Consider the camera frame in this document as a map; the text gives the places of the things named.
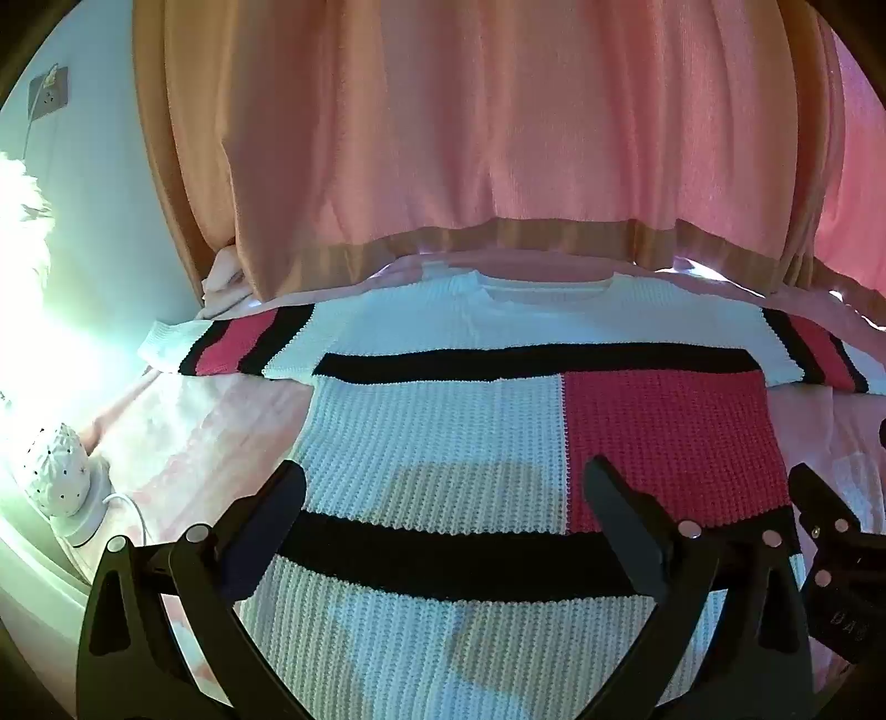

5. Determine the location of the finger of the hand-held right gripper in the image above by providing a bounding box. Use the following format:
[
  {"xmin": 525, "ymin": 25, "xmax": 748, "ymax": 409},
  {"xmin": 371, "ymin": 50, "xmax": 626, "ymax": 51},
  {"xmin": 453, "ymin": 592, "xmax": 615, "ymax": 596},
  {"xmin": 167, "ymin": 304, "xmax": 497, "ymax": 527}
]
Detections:
[{"xmin": 787, "ymin": 462, "xmax": 863, "ymax": 549}]

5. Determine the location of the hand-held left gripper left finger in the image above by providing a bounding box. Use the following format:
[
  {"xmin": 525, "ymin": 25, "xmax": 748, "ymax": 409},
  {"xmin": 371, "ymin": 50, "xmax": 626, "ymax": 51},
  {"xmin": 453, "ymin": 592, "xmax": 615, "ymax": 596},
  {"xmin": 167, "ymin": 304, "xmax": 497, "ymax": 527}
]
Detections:
[{"xmin": 78, "ymin": 460, "xmax": 309, "ymax": 720}]

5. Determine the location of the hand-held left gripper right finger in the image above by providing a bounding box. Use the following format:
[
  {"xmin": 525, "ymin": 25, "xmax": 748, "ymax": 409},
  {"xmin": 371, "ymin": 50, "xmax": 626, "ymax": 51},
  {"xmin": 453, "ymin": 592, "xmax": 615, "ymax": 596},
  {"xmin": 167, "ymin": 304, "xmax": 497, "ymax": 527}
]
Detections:
[{"xmin": 585, "ymin": 453, "xmax": 816, "ymax": 720}]

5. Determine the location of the white red black knit sweater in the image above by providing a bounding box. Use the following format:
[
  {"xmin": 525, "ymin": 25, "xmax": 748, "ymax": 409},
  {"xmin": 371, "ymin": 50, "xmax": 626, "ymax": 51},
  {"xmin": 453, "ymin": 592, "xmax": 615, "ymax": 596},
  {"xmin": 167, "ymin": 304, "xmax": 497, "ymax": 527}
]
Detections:
[{"xmin": 138, "ymin": 271, "xmax": 870, "ymax": 720}]

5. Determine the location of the pink bed sheet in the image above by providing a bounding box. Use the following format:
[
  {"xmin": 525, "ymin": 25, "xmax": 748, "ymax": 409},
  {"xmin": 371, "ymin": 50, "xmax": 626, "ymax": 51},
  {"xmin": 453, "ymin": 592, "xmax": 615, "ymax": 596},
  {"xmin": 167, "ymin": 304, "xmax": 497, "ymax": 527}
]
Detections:
[{"xmin": 65, "ymin": 249, "xmax": 886, "ymax": 720}]

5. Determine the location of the white polka dot lamp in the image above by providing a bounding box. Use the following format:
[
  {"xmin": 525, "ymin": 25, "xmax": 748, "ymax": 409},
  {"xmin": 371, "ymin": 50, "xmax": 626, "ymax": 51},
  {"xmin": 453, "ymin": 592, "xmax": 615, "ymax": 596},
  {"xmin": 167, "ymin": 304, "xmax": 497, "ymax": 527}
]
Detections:
[{"xmin": 24, "ymin": 424, "xmax": 148, "ymax": 591}]

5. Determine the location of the pink folded cloth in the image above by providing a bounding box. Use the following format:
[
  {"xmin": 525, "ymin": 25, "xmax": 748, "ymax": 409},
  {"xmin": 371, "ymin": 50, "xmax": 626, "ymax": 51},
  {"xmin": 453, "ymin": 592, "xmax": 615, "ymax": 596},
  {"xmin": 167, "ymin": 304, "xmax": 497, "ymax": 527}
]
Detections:
[{"xmin": 200, "ymin": 248, "xmax": 260, "ymax": 307}]

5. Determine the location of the white fluffy object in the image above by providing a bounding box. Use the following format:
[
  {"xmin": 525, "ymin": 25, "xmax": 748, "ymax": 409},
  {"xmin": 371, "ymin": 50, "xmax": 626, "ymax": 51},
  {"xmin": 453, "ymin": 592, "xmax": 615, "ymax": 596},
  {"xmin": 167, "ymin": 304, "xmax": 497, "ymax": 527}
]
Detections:
[{"xmin": 0, "ymin": 152, "xmax": 58, "ymax": 295}]

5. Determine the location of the pink curtain with tan hem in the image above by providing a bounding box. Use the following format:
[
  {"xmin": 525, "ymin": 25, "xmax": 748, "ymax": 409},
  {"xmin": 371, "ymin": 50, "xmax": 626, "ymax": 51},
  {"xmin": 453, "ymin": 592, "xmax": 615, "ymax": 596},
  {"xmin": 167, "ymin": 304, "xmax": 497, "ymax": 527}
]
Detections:
[{"xmin": 131, "ymin": 0, "xmax": 886, "ymax": 309}]

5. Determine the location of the white lamp cable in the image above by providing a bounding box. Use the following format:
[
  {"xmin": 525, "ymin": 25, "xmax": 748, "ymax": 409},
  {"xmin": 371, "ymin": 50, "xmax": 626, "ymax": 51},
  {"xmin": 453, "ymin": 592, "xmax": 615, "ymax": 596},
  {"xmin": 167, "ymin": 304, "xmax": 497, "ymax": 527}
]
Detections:
[{"xmin": 102, "ymin": 493, "xmax": 152, "ymax": 551}]

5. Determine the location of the white plug cable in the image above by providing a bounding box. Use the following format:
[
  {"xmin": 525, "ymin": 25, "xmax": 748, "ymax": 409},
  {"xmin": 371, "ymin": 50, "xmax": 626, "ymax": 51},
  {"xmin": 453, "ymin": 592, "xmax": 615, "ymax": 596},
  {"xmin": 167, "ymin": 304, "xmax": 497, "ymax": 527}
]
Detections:
[{"xmin": 19, "ymin": 69, "xmax": 58, "ymax": 163}]

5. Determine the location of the wall socket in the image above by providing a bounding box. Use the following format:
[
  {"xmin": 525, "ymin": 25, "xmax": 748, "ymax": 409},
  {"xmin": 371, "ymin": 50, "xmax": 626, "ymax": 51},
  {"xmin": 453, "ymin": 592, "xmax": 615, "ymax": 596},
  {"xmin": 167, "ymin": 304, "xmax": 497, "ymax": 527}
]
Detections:
[{"xmin": 28, "ymin": 65, "xmax": 71, "ymax": 123}]

